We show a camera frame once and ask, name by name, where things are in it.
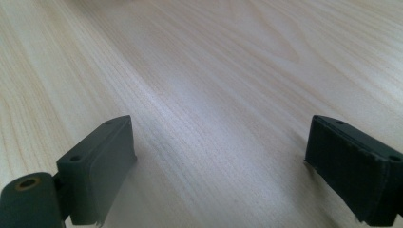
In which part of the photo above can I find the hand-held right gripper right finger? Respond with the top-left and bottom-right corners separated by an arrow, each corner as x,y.
304,114 -> 403,228

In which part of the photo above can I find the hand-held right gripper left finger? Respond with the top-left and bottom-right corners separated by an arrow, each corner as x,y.
56,115 -> 138,227

